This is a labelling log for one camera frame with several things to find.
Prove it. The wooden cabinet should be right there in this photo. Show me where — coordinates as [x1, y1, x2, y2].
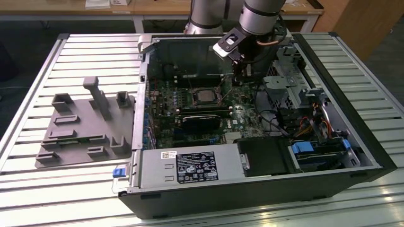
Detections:
[312, 0, 404, 61]

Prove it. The grey power supply with label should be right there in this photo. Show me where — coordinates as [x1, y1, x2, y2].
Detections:
[140, 144, 249, 190]

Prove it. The hard disk in blue carrier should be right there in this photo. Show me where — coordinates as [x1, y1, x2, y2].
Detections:
[289, 140, 353, 172]

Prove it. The grey plastic parts rack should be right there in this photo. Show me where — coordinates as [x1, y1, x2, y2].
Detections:
[33, 77, 137, 169]

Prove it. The black open PC case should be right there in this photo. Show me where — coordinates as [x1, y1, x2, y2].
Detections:
[119, 32, 397, 219]

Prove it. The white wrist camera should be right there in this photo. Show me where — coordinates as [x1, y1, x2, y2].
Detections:
[212, 32, 247, 58]

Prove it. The blue case latch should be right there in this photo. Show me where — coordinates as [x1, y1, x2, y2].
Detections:
[112, 166, 128, 178]

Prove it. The silver square CPU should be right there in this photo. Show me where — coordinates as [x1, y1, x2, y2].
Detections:
[192, 89, 219, 103]

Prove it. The black plastic shroud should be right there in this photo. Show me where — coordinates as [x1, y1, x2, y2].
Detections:
[236, 138, 299, 178]

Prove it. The black camera cable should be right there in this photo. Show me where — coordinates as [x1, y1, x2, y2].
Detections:
[275, 13, 292, 45]

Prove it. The green RAM stick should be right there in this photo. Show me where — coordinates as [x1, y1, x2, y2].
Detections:
[180, 110, 233, 117]

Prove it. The black RAM slot bank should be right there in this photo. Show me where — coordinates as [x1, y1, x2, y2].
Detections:
[175, 74, 224, 87]

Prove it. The small silver heat sink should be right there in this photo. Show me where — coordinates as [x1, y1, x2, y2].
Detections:
[225, 131, 244, 144]

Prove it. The white paper stack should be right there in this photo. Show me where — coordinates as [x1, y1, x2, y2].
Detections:
[84, 0, 112, 10]

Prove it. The orange flat cable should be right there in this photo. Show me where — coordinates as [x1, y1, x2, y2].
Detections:
[321, 119, 333, 138]

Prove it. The wooden desk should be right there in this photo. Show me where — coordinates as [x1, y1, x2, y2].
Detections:
[0, 0, 325, 34]

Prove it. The black graphics card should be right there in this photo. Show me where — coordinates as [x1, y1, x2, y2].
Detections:
[181, 114, 224, 132]

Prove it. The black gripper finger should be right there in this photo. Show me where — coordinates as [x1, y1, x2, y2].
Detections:
[233, 60, 252, 86]

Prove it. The metal drive cage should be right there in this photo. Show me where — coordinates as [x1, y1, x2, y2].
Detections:
[261, 46, 325, 109]

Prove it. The CPU socket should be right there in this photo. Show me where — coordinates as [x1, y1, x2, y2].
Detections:
[188, 87, 227, 107]

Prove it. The green motherboard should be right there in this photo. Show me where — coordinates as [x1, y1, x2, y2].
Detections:
[147, 70, 263, 149]

